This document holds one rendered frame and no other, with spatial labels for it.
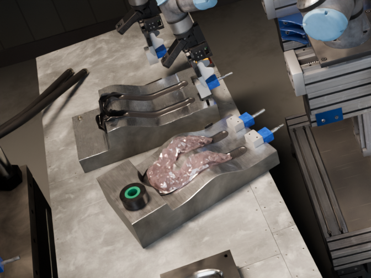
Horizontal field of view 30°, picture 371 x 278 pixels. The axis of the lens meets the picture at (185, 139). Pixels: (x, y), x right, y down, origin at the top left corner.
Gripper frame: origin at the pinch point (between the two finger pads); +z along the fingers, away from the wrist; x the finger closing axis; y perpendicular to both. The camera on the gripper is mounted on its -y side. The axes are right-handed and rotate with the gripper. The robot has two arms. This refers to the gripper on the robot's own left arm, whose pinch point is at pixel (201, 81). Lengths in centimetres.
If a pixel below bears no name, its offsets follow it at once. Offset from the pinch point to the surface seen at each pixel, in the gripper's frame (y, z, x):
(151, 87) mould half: -17.3, 1.8, 16.2
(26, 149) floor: -107, 63, 141
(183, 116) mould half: -10.4, 5.4, -6.3
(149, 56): -13.2, -4.8, 26.9
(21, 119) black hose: -64, -9, 18
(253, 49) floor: 35, 79, 161
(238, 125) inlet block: 4.7, 10.2, -19.1
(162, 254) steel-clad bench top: -31, 18, -53
